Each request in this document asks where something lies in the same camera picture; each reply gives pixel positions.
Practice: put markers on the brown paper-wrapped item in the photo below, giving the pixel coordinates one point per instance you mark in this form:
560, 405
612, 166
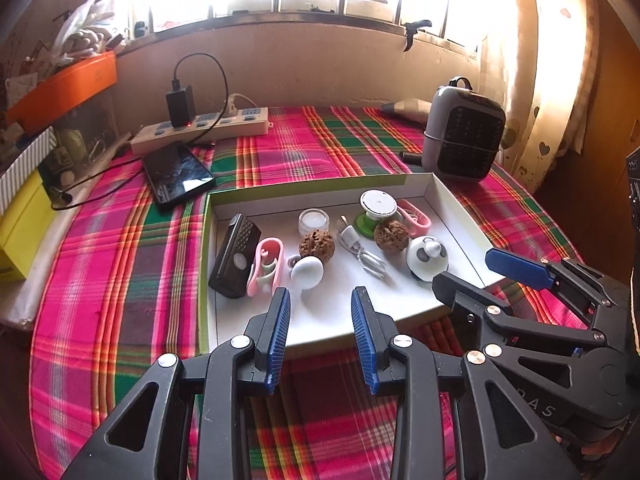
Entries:
407, 109

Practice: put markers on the small black cylinder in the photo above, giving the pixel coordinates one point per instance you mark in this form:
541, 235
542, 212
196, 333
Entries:
412, 157

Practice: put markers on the white mushroom-shaped gadget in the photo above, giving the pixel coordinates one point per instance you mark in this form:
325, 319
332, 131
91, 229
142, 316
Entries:
309, 272

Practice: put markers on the pink and green clip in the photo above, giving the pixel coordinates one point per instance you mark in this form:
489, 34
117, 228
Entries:
265, 250

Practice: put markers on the black charger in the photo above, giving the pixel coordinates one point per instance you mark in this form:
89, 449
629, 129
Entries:
180, 107

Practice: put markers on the small clear jar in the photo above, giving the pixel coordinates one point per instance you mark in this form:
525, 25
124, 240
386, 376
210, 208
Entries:
315, 220

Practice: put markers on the black rectangular device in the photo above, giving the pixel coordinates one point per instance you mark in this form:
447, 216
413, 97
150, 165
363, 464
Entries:
235, 260

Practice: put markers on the white panda-shaped toy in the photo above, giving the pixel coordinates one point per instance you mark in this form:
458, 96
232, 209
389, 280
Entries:
425, 260

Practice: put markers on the white plastic sheet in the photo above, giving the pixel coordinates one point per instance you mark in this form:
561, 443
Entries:
30, 305

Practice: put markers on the striped box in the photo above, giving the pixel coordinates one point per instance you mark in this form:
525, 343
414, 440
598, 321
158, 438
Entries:
25, 165

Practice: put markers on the beige power strip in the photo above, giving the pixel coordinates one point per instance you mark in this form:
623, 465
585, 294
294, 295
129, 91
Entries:
240, 122

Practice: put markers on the plain pink clip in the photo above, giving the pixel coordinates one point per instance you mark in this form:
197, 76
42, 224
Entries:
417, 220

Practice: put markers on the orange box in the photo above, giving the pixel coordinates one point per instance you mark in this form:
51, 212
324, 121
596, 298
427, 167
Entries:
65, 87

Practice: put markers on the yellow box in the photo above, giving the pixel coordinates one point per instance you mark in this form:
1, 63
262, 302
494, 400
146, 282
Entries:
20, 230

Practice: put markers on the green and white cardboard box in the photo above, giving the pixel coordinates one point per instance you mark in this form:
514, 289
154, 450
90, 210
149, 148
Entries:
320, 320

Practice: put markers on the heart-print curtain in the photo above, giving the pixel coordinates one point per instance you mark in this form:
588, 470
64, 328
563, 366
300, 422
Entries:
560, 60

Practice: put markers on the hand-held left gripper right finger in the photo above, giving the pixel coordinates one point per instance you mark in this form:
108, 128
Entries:
361, 340

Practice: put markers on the black smartphone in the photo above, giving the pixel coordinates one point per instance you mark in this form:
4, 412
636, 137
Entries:
177, 175

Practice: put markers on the white plastic bag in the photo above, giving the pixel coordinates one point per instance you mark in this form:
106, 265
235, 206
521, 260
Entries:
80, 20

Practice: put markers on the clear glass tank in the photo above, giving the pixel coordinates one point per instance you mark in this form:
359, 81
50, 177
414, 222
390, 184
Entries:
85, 135

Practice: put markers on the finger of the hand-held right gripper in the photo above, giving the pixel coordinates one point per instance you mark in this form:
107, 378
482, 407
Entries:
517, 267
452, 290

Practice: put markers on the plaid tablecloth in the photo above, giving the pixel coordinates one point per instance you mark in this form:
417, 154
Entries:
125, 285

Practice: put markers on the green spool with white top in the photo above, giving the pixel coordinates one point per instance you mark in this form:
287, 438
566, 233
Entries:
378, 205

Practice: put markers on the brown walnut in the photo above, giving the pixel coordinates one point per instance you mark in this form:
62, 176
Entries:
316, 246
390, 235

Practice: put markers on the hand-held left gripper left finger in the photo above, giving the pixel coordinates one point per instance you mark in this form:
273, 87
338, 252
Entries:
280, 340

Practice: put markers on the black window hook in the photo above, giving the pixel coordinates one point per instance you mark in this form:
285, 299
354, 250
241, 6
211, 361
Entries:
414, 32

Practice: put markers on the grey desk heater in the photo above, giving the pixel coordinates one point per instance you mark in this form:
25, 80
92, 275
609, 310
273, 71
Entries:
465, 135

